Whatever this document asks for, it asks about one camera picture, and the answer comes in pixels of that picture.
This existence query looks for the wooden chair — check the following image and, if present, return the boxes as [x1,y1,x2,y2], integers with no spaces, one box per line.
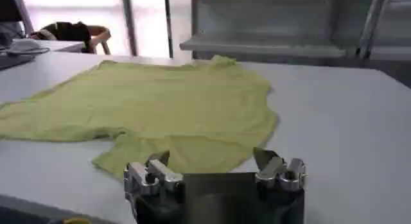
[85,25,112,55]

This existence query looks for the grey cap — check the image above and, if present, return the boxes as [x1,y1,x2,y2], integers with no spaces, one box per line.
[5,39,51,56]

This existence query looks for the light green shirt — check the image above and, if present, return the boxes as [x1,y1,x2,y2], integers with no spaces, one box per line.
[0,55,279,181]

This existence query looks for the dark flat mat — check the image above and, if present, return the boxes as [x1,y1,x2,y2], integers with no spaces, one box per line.
[0,53,36,71]

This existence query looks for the thin black pole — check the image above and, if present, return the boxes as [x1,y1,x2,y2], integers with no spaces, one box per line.
[163,0,175,59]

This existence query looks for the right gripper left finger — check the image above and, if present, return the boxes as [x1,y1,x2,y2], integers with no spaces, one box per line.
[123,150,184,197]

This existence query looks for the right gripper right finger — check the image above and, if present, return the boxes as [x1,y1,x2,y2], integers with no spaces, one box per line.
[252,146,308,192]

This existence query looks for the grey metal shelf rack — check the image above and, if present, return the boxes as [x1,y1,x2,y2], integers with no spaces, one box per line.
[179,0,411,61]

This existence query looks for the silver metal ladder frame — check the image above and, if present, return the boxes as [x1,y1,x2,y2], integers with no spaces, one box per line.
[355,0,395,60]

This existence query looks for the small yellow object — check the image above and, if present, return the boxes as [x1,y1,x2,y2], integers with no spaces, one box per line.
[63,216,93,224]

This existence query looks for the dark window frame post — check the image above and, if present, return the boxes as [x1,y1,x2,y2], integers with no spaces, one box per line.
[119,0,139,57]

